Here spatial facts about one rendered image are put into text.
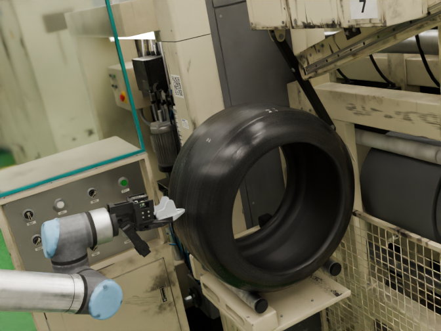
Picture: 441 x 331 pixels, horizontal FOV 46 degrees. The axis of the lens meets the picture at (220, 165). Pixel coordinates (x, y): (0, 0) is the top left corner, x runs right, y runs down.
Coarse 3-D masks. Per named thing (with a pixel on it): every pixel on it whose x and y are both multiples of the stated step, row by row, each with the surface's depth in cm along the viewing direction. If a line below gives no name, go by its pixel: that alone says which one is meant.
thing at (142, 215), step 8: (128, 200) 136; (136, 200) 138; (144, 200) 139; (152, 200) 136; (112, 208) 133; (120, 208) 134; (128, 208) 135; (136, 208) 134; (144, 208) 135; (152, 208) 137; (112, 216) 133; (120, 216) 135; (128, 216) 136; (136, 216) 134; (144, 216) 137; (152, 216) 138; (120, 224) 135; (136, 224) 135; (144, 224) 136
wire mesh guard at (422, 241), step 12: (360, 216) 173; (372, 216) 170; (348, 228) 183; (360, 228) 177; (372, 228) 171; (384, 228) 164; (396, 228) 160; (420, 240) 152; (336, 252) 195; (408, 252) 159; (360, 264) 184; (420, 264) 156; (336, 276) 200; (348, 276) 192; (384, 276) 174; (396, 276) 168; (432, 276) 153; (360, 288) 188; (372, 288) 182; (384, 288) 176; (396, 288) 169; (420, 288) 160; (324, 312) 218; (336, 312) 209; (372, 312) 186; (384, 312) 180; (420, 312) 163; (324, 324) 220; (372, 324) 189; (420, 324) 165
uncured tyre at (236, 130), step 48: (192, 144) 149; (240, 144) 137; (288, 144) 175; (336, 144) 151; (192, 192) 140; (288, 192) 181; (336, 192) 169; (192, 240) 144; (240, 240) 175; (288, 240) 179; (336, 240) 159; (240, 288) 150
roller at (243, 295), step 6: (216, 276) 172; (222, 282) 169; (234, 288) 161; (240, 294) 158; (246, 294) 156; (252, 294) 154; (258, 294) 154; (246, 300) 155; (252, 300) 153; (258, 300) 151; (264, 300) 152; (252, 306) 152; (258, 306) 151; (264, 306) 152; (258, 312) 152
